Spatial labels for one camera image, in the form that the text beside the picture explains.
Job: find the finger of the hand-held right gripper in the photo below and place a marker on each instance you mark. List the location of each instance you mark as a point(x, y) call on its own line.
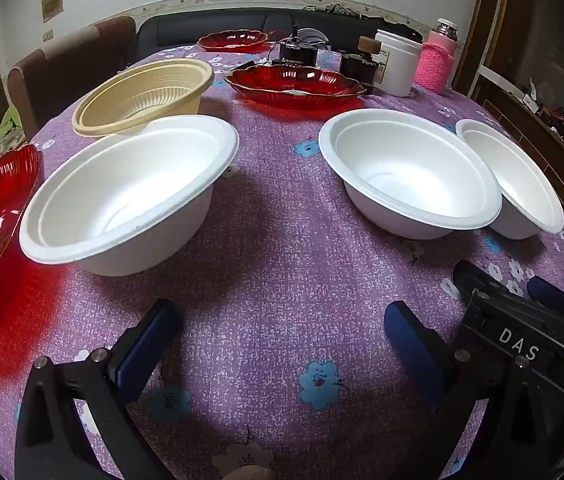
point(552, 292)
point(469, 277)

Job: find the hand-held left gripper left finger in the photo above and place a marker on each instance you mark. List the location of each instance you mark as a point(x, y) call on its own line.
point(144, 355)

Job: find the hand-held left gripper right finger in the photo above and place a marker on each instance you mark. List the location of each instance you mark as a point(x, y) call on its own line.
point(419, 355)

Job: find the large white foam bowl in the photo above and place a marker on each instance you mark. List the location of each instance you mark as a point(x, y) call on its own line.
point(126, 195)
point(412, 170)

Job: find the gold-rimmed red plate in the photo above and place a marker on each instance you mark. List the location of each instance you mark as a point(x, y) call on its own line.
point(292, 82)

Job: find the small white foam bowl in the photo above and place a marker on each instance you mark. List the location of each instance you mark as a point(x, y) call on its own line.
point(517, 180)

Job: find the wooden side cabinet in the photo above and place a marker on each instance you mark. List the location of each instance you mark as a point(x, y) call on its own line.
point(552, 160)

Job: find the purple floral tablecloth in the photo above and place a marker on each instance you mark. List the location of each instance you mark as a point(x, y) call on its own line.
point(282, 260)

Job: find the pink knit-sleeved bottle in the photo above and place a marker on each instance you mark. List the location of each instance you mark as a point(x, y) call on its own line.
point(434, 65)

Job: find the white plastic container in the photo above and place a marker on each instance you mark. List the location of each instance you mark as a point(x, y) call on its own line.
point(399, 67)

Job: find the black power adapter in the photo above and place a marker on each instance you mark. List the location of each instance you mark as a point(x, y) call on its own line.
point(298, 54)
point(357, 69)

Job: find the small brown box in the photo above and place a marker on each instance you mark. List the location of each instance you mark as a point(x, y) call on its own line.
point(369, 44)

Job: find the beige plastic bowl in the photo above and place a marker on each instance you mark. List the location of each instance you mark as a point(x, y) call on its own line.
point(151, 90)

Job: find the green cloth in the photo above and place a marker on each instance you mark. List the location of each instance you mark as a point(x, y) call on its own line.
point(9, 122)

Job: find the white round dish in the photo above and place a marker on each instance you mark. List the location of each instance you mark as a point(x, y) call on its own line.
point(314, 36)

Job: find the brown armchair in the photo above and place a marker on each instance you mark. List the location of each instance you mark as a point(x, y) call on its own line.
point(61, 60)

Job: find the small red scalloped plate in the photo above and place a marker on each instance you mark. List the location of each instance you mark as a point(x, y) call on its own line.
point(232, 40)

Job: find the black leather sofa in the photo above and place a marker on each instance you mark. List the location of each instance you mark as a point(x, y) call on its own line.
point(186, 30)

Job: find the wooden door frame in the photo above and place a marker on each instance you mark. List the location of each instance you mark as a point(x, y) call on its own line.
point(487, 20)

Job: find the wall switch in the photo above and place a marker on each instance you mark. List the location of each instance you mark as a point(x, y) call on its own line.
point(47, 35)

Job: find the wall plaque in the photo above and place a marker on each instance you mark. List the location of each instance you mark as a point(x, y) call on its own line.
point(52, 5)

